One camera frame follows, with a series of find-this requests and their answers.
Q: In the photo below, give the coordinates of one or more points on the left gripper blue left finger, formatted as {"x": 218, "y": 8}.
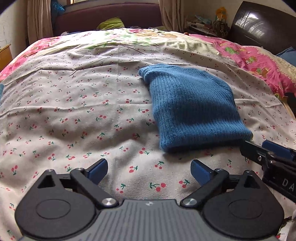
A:
{"x": 97, "y": 171}

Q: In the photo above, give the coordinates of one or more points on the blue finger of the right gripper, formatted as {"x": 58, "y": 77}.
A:
{"x": 279, "y": 150}

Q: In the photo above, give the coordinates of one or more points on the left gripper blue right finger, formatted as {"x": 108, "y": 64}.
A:
{"x": 201, "y": 172}

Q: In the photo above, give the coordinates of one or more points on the blue knit sweater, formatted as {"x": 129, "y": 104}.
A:
{"x": 192, "y": 109}

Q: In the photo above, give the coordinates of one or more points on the pink floral quilt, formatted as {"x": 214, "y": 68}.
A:
{"x": 274, "y": 70}

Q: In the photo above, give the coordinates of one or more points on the blue pillow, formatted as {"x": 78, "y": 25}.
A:
{"x": 288, "y": 55}

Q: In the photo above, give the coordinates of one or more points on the teal folded towel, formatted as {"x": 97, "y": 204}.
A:
{"x": 1, "y": 91}

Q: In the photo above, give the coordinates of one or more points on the dark wooden headboard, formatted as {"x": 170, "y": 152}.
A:
{"x": 262, "y": 26}

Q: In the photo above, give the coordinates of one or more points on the cluttered nightstand items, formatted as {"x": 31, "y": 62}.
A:
{"x": 204, "y": 26}

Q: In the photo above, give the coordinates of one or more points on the wooden tv cabinet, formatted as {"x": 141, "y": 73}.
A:
{"x": 5, "y": 56}

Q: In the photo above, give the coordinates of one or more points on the green cloth bundle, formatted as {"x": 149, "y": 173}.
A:
{"x": 112, "y": 23}

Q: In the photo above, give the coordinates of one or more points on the maroon sofa bench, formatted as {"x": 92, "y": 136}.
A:
{"x": 143, "y": 15}

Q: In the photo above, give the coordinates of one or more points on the left beige curtain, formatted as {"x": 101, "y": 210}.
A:
{"x": 39, "y": 20}

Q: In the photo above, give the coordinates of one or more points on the beige curtain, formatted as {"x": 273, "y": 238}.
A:
{"x": 173, "y": 14}
{"x": 39, "y": 20}

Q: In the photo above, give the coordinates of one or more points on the right beige curtain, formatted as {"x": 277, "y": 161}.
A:
{"x": 173, "y": 14}

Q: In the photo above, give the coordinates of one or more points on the blue plastic bag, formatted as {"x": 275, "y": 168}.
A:
{"x": 56, "y": 9}

